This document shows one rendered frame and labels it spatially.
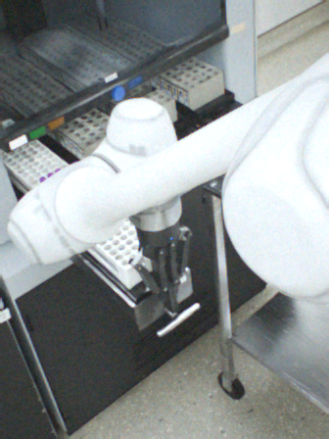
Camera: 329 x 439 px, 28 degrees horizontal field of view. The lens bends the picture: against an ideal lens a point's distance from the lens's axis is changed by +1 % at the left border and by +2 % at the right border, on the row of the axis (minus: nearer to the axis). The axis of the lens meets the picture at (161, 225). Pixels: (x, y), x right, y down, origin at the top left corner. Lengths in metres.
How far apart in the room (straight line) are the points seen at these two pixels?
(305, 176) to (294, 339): 1.44
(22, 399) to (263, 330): 0.65
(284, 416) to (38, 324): 0.80
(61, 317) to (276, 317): 0.60
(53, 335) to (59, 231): 0.77
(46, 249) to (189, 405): 1.23
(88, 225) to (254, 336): 1.03
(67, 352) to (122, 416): 0.42
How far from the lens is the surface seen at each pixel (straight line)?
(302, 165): 0.38
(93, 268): 1.30
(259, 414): 2.02
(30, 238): 0.88
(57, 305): 1.57
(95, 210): 0.82
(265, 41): 3.55
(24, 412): 1.76
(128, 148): 0.94
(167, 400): 2.05
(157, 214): 1.03
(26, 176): 1.48
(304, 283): 0.41
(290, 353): 1.79
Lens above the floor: 1.73
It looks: 43 degrees down
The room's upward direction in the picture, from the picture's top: 9 degrees counter-clockwise
